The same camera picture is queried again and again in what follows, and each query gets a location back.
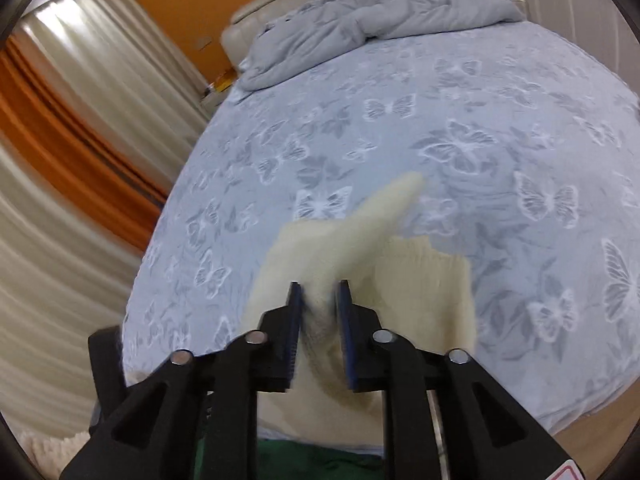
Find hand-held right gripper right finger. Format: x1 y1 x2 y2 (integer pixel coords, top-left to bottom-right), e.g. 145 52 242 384
334 280 571 480

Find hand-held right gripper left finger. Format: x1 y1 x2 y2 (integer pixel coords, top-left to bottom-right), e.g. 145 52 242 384
60 281 303 480

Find cream knit cardigan red buttons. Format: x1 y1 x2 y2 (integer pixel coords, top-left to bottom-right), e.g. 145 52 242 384
242 170 478 448

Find cream curtain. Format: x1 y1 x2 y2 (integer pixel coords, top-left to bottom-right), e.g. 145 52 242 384
10 0 211 201
0 132 151 426

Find cream fuzzy rug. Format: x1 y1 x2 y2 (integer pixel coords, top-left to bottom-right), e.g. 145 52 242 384
20 430 91 473

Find green sweater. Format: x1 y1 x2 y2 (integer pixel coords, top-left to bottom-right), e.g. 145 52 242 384
192 437 386 480

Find bed with butterfly print sheet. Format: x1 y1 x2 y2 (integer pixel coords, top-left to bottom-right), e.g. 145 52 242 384
120 15 640 441

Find orange curtain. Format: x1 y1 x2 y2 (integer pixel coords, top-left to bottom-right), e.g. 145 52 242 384
0 42 168 253

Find white nightstand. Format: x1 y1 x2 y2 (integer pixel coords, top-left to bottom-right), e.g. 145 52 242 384
200 87 236 109

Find yellow box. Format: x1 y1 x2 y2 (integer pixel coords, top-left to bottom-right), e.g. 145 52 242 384
210 67 238 96

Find beige padded headboard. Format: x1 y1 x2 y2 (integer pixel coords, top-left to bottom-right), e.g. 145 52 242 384
221 0 361 61

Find grey duvet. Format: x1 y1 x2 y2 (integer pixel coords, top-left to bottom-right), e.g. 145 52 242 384
237 0 523 92

